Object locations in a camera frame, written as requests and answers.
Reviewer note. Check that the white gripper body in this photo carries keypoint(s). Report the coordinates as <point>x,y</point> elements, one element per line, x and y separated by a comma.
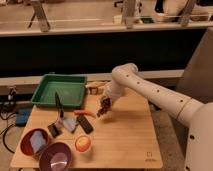
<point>113,91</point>

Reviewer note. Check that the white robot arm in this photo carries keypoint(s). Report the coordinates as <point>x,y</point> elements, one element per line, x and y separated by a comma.
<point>195,115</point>

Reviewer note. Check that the yellow white box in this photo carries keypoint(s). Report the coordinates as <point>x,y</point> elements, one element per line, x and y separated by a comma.
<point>95,88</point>

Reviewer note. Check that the green plastic tray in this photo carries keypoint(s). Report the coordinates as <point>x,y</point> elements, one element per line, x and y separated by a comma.
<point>70,89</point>

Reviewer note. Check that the black rectangular remote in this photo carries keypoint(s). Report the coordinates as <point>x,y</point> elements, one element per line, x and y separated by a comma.
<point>85,124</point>

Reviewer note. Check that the grey blue cloth piece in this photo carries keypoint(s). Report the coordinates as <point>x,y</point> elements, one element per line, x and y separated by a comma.
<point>70,124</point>

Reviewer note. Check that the orange fruit in cup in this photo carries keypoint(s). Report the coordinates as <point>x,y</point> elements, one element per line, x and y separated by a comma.
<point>83,144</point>

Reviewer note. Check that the small black box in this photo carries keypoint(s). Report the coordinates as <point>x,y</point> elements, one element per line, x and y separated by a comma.
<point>54,130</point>

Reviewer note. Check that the purple bowl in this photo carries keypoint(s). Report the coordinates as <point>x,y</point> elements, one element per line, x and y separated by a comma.
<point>56,157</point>

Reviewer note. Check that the light blue sponge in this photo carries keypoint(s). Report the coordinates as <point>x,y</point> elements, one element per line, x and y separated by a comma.
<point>37,141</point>

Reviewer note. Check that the brown bowl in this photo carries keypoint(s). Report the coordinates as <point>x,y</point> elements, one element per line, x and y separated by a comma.
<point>26,147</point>

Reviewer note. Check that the blue device on floor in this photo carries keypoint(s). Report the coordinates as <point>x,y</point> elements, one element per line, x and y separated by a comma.
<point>22,116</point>

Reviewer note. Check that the black handled knife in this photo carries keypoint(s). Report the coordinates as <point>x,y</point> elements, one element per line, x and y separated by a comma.
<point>59,105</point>

